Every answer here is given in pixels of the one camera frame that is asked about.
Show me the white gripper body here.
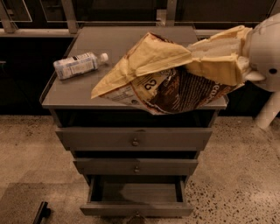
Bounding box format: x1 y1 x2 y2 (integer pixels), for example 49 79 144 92
243 13 280 92

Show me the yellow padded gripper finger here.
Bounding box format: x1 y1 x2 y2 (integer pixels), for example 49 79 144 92
185 53 250 86
187 25 252 59

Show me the brown yellow chip bag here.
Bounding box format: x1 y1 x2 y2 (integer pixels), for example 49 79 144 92
91 32 242 115

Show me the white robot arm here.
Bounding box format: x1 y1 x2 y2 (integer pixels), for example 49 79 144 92
186 13 280 129

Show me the grey drawer cabinet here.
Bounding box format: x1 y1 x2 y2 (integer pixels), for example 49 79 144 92
38 25 230 218

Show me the grey bottom drawer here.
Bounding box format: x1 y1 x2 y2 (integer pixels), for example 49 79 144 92
80 175 193 218

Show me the grey drawer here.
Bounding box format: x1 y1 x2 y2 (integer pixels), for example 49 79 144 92
56 127 212 151
80 175 193 218
73 158 198 176

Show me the grey top drawer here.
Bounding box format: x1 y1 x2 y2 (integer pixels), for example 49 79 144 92
56 127 212 151

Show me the grey middle drawer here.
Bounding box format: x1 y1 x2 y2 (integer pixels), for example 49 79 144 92
73 158 198 176

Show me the clear plastic water bottle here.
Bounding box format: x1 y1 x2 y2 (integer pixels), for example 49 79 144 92
53 52 109 81

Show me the metal window railing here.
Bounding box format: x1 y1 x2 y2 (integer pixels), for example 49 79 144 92
0 0 280 36

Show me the black object on floor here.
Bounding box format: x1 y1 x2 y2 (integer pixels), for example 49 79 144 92
32 201 51 224

